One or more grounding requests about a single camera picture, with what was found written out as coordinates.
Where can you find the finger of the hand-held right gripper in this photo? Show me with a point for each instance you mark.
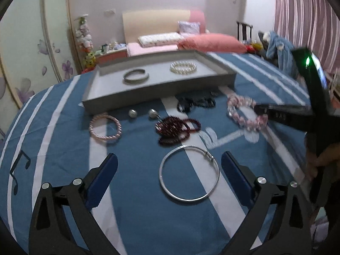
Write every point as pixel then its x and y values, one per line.
pixel 287 119
pixel 281 107

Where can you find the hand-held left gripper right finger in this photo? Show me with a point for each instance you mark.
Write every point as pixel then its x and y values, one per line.
pixel 236 180

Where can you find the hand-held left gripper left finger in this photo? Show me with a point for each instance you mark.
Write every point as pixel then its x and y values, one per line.
pixel 102 183

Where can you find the pink twisted bangle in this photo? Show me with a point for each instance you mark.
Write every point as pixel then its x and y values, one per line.
pixel 106 138

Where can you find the grey jewelry tray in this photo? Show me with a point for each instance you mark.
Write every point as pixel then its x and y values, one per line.
pixel 111 85

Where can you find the person's right hand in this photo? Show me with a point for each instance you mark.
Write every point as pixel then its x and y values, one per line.
pixel 320 162

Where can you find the silver bangle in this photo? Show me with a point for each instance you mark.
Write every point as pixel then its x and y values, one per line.
pixel 209 156

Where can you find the blue striped blanket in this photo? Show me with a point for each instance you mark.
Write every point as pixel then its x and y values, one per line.
pixel 138 217

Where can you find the blue garment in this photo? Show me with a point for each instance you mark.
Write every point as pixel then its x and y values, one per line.
pixel 281 50

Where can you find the colourful balls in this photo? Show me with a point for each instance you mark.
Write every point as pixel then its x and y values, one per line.
pixel 254 47

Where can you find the pink curtain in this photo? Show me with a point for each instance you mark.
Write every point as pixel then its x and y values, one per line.
pixel 305 13

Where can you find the dark wooden chair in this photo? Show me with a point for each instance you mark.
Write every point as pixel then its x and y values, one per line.
pixel 243 30

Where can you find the folded pink quilt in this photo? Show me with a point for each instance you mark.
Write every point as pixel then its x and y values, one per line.
pixel 212 43

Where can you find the grey bangle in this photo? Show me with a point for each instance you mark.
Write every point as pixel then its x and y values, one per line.
pixel 136 82

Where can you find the red waste bin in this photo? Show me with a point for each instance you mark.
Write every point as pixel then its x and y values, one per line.
pixel 87 70

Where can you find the lilac pillow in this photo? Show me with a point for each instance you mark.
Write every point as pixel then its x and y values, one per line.
pixel 188 28

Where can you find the pink nightstand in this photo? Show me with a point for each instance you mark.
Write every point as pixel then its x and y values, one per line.
pixel 111 55

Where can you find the white mug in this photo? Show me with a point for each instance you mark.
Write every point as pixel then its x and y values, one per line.
pixel 105 48

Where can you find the white patterned pillow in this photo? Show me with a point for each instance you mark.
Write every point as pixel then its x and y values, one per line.
pixel 159 39

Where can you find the bed with pink sheet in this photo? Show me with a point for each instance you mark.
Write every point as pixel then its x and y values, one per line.
pixel 148 50

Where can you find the plush toy tower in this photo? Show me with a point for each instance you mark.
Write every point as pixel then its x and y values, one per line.
pixel 84 35

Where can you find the flower print sliding wardrobe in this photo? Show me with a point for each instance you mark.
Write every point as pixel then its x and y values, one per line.
pixel 32 45

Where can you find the beige and pink headboard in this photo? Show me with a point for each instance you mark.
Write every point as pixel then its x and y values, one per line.
pixel 148 24

